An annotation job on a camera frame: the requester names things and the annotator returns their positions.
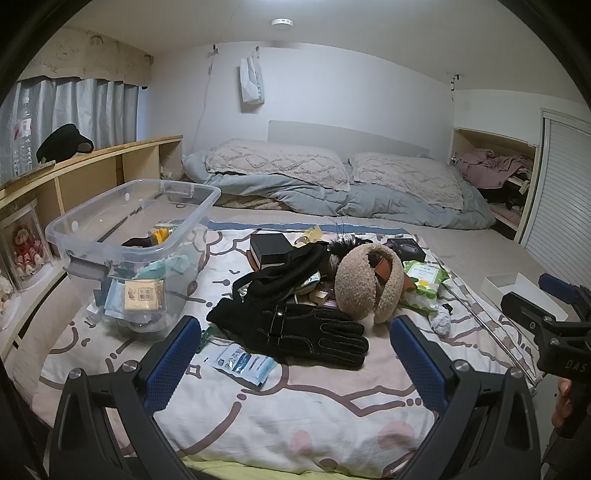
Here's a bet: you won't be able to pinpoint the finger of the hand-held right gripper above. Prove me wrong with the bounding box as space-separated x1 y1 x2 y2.
539 273 583 320
501 292 557 326

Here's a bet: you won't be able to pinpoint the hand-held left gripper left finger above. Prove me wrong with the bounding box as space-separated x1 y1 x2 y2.
50 316 204 480

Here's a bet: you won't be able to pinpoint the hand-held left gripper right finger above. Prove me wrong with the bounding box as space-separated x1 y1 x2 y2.
389 315 542 480

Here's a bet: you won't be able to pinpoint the beige fleece earmuffs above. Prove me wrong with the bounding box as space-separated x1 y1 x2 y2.
334 244 409 329

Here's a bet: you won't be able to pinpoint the clear plastic storage box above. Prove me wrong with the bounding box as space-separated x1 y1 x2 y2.
45 179 222 340

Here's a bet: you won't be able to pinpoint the person's right hand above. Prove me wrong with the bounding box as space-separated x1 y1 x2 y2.
553 377 575 430

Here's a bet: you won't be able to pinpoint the white cardboard box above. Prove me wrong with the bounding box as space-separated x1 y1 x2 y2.
480 272 539 308

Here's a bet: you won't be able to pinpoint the thin metal rod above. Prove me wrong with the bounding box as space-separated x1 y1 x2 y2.
438 263 543 386

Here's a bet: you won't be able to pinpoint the grey sock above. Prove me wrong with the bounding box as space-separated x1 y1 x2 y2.
429 309 455 337

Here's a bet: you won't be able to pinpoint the blue white mask packet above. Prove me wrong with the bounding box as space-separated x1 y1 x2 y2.
206 342 278 387

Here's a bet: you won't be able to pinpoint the yellow tissue pack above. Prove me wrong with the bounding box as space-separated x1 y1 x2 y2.
122 279 167 315

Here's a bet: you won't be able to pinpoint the beige bed mattress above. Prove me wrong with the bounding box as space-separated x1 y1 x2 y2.
9 203 536 416

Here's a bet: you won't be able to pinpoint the green dotted wet wipes packet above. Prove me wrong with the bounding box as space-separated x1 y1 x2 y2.
399 261 451 315

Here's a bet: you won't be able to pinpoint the white slatted door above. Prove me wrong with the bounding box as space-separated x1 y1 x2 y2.
517 108 591 296

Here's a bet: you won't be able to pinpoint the green packets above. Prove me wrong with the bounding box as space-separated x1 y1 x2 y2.
139 256 195 282

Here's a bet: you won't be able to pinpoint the black mouse box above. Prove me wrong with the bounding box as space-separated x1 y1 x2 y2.
383 237 426 264

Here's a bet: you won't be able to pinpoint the black stitched glove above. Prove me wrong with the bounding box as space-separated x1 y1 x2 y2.
206 298 371 371

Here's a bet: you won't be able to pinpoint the pink clothes pile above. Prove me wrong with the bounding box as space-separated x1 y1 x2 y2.
455 148 534 190

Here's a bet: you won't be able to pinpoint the black furry accessory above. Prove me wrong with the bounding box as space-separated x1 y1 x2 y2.
325 235 370 259

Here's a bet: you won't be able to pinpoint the small black box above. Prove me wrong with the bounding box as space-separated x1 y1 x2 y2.
249 233 294 271

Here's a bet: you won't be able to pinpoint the beige quilted pillow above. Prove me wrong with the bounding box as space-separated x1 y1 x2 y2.
348 152 465 210
205 138 352 192

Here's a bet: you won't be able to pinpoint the tan woven blanket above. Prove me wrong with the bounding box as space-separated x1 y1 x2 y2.
217 194 282 210

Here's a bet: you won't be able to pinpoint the doll in clear case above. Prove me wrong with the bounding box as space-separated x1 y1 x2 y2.
0 198 54 291

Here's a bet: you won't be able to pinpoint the light blue duvet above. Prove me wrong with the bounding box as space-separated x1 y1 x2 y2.
181 150 497 230

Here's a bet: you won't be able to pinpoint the wooden shelf unit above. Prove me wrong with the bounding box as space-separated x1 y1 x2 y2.
0 135 184 352

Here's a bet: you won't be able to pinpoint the white headboard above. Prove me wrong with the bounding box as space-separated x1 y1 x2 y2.
268 120 431 160

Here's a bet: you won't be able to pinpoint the black cap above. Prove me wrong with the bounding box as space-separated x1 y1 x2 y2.
36 124 94 163

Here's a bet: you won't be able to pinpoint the grey curtain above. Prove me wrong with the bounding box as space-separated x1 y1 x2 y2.
0 78 139 185

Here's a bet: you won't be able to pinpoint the clear water bottle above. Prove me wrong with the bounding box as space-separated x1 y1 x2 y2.
11 97 35 178

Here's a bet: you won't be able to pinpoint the beige printed valance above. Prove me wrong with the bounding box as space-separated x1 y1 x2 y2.
18 28 153 88

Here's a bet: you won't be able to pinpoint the wall alcove shelf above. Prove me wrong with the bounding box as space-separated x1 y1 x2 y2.
450 127 541 232

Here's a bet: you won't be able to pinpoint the black fabric strap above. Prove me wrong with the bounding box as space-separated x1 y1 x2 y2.
232 242 328 303

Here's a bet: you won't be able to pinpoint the white wall cable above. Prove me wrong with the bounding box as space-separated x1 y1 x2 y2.
191 65 215 155

